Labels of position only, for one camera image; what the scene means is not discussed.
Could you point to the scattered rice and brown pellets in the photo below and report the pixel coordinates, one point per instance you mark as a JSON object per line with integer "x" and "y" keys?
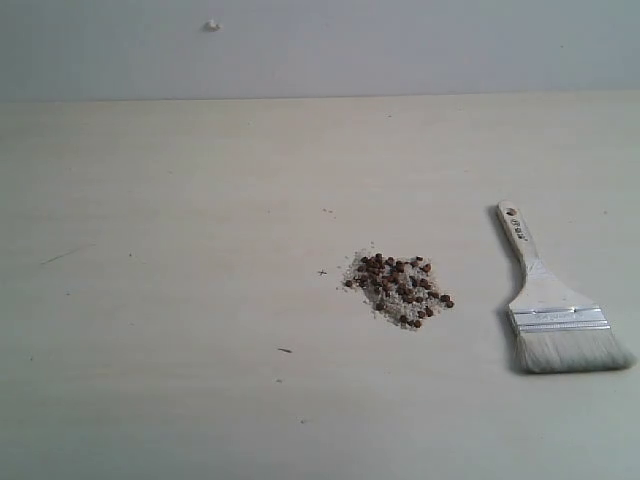
{"x": 402, "y": 290}

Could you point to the small white wall hook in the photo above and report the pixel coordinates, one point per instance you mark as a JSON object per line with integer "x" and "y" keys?
{"x": 211, "y": 26}

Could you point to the white wooden paint brush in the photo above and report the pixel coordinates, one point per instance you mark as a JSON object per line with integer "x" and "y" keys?
{"x": 556, "y": 329}

